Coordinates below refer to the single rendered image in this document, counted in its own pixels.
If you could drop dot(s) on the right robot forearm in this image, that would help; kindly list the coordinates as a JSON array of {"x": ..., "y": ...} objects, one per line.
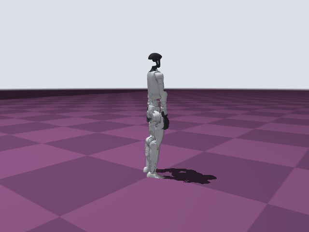
[{"x": 163, "y": 102}]

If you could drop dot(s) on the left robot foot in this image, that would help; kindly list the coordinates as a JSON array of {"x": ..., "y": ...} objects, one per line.
[{"x": 146, "y": 169}]

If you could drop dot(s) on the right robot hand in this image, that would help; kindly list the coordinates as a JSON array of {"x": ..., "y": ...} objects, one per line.
[{"x": 165, "y": 120}]

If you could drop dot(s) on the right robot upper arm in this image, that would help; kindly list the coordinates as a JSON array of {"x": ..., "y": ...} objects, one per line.
[{"x": 160, "y": 80}]

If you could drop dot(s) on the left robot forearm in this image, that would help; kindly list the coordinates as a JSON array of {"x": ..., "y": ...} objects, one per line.
[{"x": 149, "y": 101}]

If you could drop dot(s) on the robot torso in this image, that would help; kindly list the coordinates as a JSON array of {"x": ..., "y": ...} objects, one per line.
[{"x": 153, "y": 92}]

